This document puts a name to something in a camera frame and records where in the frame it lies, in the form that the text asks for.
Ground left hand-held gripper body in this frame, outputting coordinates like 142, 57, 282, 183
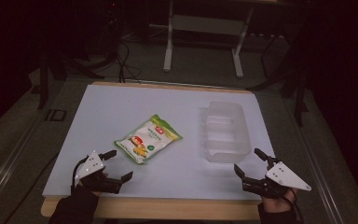
74, 150, 123, 195

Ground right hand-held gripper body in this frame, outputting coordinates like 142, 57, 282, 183
241, 158, 312, 200

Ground clear plastic container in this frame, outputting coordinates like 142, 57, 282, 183
198, 100, 253, 164

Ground white and green snack packet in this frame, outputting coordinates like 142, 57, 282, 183
114, 113, 184, 165

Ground person's right hand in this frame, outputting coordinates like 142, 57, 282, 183
261, 188, 298, 215

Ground white table mat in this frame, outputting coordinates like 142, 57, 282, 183
42, 84, 276, 201

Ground wooden table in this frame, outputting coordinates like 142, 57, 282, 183
40, 80, 263, 221

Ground black metal stand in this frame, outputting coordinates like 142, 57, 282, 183
260, 34, 310, 128
36, 46, 105, 110

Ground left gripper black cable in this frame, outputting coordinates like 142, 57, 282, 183
70, 156, 90, 194

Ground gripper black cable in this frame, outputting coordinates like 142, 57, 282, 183
279, 188, 306, 224
70, 156, 90, 194

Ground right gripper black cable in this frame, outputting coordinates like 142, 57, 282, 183
279, 188, 306, 224

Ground grey metal floor rail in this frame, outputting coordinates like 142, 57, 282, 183
0, 116, 49, 213
287, 99, 346, 224

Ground black rectangular floor bracket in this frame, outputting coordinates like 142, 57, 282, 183
44, 108, 67, 122

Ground black floor cables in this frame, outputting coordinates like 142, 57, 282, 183
114, 38, 143, 84

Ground white metal stand frame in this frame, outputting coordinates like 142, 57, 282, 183
162, 0, 256, 79

